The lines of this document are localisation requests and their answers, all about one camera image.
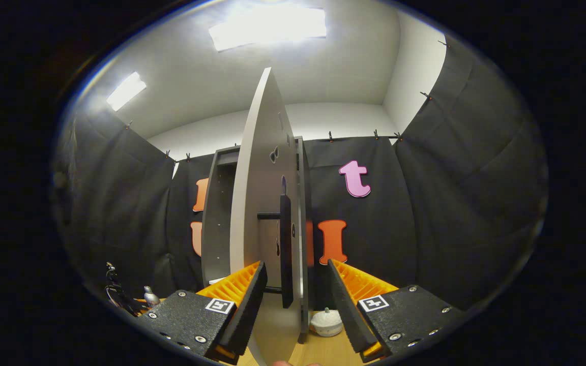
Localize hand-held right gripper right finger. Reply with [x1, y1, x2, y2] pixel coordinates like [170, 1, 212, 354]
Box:
[327, 258, 466, 362]

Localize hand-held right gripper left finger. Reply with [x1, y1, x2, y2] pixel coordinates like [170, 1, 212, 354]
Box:
[140, 260, 268, 364]

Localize black door handle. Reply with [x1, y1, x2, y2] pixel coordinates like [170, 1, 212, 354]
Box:
[257, 195, 294, 309]

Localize dark grey cabinet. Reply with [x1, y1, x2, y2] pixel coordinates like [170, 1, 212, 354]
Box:
[201, 136, 310, 344]

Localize beige cabinet door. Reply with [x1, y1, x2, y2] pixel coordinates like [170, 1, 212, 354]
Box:
[229, 67, 304, 366]

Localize white round lidded jar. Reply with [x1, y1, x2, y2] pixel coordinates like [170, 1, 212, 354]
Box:
[311, 308, 344, 337]

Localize black backdrop cloth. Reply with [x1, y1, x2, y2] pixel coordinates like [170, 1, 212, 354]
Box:
[54, 36, 548, 326]

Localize small ceiling light panel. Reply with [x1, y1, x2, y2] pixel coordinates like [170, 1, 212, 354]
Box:
[106, 72, 147, 112]

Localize large ceiling light panel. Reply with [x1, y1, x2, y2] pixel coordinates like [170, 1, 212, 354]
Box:
[209, 5, 327, 51]

